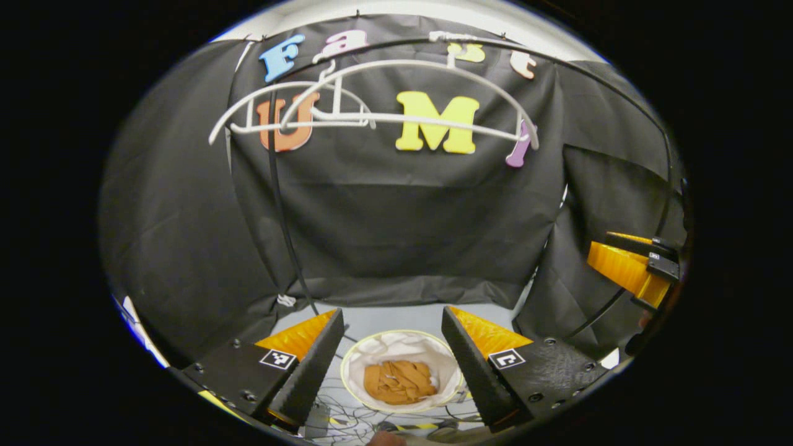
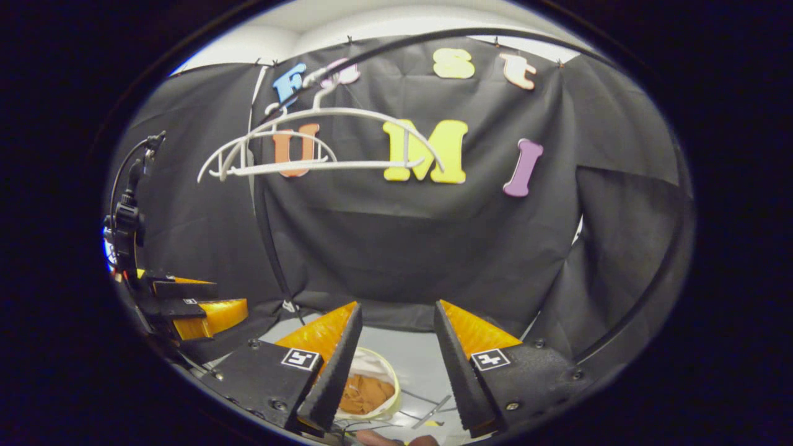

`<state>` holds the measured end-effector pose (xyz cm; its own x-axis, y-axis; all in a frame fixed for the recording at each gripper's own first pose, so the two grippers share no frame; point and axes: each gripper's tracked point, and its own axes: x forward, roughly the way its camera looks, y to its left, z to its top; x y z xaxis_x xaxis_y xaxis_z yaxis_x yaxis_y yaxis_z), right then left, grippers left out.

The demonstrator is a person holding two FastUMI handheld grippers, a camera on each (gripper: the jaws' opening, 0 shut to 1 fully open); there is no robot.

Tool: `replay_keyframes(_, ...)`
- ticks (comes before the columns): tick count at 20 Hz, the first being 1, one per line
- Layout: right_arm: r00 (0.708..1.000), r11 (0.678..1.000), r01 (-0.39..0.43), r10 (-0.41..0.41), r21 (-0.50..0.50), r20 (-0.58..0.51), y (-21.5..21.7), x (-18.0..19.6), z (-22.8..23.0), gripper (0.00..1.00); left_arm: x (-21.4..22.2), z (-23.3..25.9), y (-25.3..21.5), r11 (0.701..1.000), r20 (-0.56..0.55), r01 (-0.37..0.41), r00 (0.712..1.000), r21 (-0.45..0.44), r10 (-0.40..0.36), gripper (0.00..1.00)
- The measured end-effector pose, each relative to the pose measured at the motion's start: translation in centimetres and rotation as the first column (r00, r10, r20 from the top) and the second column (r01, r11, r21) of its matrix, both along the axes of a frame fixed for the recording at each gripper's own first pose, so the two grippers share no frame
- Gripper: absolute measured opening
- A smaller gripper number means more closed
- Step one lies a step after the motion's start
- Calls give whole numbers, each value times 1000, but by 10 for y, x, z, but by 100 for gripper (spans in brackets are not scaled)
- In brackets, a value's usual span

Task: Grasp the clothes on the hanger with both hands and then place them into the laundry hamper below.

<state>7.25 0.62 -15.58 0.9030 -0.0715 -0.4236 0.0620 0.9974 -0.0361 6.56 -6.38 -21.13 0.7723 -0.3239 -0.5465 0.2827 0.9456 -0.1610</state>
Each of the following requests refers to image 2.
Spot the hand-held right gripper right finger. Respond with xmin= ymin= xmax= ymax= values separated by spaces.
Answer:
xmin=432 ymin=299 xmax=600 ymax=439

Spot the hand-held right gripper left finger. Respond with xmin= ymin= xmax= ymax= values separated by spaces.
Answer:
xmin=199 ymin=301 xmax=365 ymax=433

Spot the brown jacket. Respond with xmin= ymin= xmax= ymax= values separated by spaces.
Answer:
xmin=339 ymin=374 xmax=396 ymax=416

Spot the white plastic hanger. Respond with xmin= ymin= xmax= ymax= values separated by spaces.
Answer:
xmin=214 ymin=102 xmax=338 ymax=180
xmin=198 ymin=65 xmax=445 ymax=183

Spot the black clothes rack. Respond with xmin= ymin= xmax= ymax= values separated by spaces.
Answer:
xmin=248 ymin=28 xmax=696 ymax=366

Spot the black backdrop cloth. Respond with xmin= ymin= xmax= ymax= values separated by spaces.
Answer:
xmin=105 ymin=34 xmax=694 ymax=372

